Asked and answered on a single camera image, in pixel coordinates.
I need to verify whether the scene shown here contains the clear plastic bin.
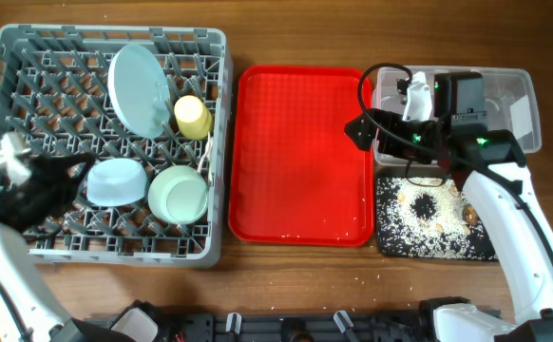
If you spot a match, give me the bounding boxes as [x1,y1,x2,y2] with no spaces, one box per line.
[372,66,542,154]

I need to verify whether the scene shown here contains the red plastic tray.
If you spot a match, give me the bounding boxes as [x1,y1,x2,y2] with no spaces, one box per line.
[228,65,374,247]

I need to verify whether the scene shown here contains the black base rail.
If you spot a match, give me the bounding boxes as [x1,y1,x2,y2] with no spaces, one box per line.
[169,310,418,342]

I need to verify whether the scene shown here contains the small blue food bowl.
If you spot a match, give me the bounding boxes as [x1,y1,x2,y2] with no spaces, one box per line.
[86,158,148,207]

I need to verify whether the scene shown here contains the white plastic fork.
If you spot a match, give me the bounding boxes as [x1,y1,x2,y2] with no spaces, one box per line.
[197,134,213,173]

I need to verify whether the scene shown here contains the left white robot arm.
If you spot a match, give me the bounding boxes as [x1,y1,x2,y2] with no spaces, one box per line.
[0,153,161,341]

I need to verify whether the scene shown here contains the black plastic tray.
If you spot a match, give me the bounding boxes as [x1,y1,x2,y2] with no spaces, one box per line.
[373,166,515,261]

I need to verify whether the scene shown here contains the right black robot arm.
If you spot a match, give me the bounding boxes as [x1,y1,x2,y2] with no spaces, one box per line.
[344,68,553,341]

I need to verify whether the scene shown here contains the spilled rice and food scraps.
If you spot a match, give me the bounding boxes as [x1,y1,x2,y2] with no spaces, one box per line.
[375,176,496,260]

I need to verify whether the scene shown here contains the light green bowl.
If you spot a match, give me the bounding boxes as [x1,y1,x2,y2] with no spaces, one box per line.
[147,165,208,224]

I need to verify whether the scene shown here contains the yellow plastic cup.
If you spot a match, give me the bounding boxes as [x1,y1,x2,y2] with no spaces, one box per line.
[174,95,214,140]

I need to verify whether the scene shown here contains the grey dishwasher rack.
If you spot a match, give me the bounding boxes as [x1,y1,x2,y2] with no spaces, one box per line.
[0,24,233,268]

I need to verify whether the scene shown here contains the light blue plate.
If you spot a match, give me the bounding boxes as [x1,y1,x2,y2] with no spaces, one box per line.
[107,44,171,139]

